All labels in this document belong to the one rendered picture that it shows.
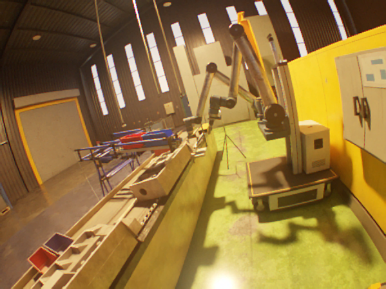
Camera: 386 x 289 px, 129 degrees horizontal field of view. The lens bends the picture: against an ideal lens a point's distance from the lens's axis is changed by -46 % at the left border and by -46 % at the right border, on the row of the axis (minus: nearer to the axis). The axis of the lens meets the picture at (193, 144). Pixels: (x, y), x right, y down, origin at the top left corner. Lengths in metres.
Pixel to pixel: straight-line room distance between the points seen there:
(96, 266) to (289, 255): 1.61
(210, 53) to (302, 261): 8.85
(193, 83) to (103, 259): 7.47
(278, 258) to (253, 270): 0.26
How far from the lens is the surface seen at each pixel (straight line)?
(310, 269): 1.80
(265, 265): 1.81
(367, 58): 1.39
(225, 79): 2.49
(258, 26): 9.70
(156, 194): 1.62
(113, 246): 1.07
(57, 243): 1.76
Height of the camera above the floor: 1.55
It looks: 14 degrees down
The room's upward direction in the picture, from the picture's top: 16 degrees counter-clockwise
